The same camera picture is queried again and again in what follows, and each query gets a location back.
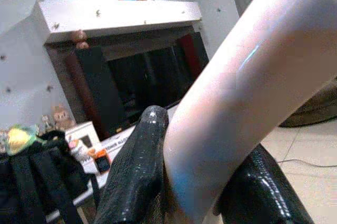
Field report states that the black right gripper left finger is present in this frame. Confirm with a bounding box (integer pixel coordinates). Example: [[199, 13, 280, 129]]
[[93, 105, 170, 224]]

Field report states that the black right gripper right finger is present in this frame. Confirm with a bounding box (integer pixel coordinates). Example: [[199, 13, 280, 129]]
[[220, 144, 315, 224]]

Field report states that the white broom handle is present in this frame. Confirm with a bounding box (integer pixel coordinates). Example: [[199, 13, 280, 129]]
[[162, 0, 337, 224]]

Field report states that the dark round floor base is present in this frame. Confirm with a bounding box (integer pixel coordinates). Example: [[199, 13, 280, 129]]
[[279, 80, 337, 128]]

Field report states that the white printed cardboard box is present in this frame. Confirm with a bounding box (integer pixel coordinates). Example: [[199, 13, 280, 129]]
[[45, 109, 180, 222]]

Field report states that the small brown figurine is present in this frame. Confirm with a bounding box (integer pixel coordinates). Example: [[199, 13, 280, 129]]
[[51, 104, 76, 130]]

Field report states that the black backpack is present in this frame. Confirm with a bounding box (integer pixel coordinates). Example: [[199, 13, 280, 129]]
[[0, 130, 101, 224]]

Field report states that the dark red book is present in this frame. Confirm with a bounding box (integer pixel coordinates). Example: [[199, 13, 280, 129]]
[[64, 53, 107, 137]]

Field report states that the yellow green plush toy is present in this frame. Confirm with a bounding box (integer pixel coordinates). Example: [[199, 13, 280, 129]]
[[5, 124, 43, 156]]

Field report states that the brown bear figurine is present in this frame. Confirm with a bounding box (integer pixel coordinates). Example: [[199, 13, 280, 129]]
[[70, 29, 90, 49]]

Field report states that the thin grey floor cable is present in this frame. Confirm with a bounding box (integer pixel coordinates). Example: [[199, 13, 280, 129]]
[[276, 158, 337, 168]]

